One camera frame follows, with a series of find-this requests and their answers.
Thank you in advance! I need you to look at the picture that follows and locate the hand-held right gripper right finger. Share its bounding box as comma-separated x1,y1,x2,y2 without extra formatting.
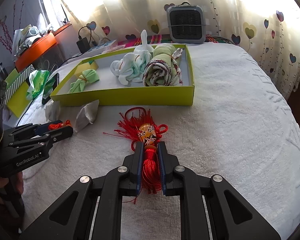
157,141,282,240

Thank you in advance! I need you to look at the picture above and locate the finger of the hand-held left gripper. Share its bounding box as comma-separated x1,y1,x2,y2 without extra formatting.
9,126,74,147
5,122,66,137

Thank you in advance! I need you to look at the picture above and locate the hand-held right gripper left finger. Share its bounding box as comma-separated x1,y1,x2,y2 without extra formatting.
19,141,144,240

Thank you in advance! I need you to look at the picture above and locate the small red tassel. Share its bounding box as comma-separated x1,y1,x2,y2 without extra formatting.
48,120,72,130

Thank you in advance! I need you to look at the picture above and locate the red tassel mask ornament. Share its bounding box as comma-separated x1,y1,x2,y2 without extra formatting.
103,107,169,204

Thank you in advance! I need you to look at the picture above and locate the green cloth bundle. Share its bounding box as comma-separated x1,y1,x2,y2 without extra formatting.
68,69,100,93

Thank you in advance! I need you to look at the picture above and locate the plain yellow sponge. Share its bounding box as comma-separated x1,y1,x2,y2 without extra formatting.
74,64,90,77

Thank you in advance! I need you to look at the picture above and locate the lime green cardboard box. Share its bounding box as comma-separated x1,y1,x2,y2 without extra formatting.
50,44,195,107

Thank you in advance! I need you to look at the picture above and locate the white cloth bundle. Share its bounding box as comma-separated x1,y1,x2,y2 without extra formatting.
110,29,154,85

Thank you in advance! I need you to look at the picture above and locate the white fabric sachet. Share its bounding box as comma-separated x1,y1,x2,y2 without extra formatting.
74,99,100,133

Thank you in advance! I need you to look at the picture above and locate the black smartphone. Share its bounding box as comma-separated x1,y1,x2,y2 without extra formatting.
41,72,60,105

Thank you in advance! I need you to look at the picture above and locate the green tissue pack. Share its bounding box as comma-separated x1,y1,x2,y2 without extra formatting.
26,69,53,100

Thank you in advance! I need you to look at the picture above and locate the green-topped yellow sponge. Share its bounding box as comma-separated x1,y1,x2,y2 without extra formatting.
86,59,100,71

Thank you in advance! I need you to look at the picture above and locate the orange storage box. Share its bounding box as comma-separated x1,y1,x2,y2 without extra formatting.
15,34,57,72

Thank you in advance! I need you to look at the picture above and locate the white terry towel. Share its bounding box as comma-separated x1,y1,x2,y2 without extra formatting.
2,41,300,240

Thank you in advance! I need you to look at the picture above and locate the black charger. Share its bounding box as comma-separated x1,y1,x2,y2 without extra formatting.
76,37,90,54

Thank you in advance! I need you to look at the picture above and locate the white power strip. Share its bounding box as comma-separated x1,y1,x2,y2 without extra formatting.
86,39,118,53

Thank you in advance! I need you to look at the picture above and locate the red-brown window sill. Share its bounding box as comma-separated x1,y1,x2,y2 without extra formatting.
52,23,72,36

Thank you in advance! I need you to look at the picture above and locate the small clear packet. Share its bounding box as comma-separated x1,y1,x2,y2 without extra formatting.
107,44,125,52

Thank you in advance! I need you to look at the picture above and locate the rolled green towel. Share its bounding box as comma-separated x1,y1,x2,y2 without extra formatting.
142,44,184,87

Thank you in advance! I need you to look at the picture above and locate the small grey heater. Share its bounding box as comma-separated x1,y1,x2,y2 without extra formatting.
166,2,206,44

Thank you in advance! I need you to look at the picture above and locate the heart print curtain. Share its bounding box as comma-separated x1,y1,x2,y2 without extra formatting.
47,0,300,100

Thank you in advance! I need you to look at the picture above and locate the black power strip cord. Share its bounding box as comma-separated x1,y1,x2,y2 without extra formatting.
57,52,83,65

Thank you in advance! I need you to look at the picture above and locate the black charger cable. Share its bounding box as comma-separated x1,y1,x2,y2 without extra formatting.
78,26,94,43

